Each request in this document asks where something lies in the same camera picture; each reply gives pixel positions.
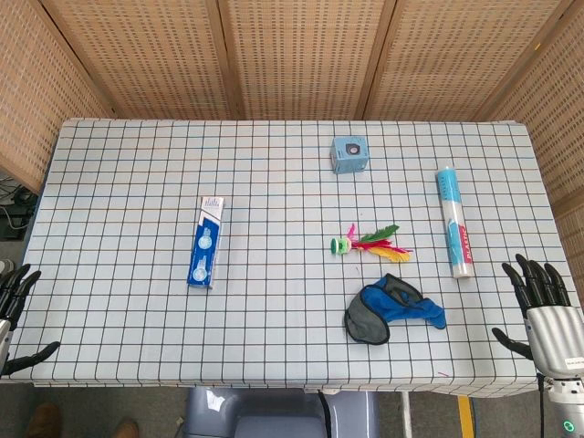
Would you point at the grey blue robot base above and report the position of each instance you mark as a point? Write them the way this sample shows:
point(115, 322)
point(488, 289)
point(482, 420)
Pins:
point(274, 413)

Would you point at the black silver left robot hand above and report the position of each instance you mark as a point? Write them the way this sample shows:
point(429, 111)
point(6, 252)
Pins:
point(18, 292)

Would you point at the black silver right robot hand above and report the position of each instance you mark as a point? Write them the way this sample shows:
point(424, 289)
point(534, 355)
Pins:
point(549, 315)

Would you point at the colourful feather shuttlecock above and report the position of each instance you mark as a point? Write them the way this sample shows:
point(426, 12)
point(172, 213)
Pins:
point(365, 244)

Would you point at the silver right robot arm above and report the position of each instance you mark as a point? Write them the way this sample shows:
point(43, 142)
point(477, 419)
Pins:
point(566, 406)

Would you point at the grid pattern tablecloth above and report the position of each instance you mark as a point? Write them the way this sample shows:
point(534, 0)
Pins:
point(228, 319)

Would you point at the brown leather shoe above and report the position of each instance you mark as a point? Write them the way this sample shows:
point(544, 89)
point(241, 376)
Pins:
point(124, 429)
point(43, 420)

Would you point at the small light blue cube box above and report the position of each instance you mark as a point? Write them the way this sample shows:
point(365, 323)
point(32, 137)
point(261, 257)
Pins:
point(349, 155)

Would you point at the white table leg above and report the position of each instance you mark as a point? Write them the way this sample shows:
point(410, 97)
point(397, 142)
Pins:
point(405, 414)

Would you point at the woven rattan folding screen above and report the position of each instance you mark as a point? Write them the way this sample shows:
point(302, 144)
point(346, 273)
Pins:
point(296, 55)

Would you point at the blue white toothpaste box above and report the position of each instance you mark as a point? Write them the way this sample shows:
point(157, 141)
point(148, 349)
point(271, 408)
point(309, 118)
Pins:
point(206, 242)

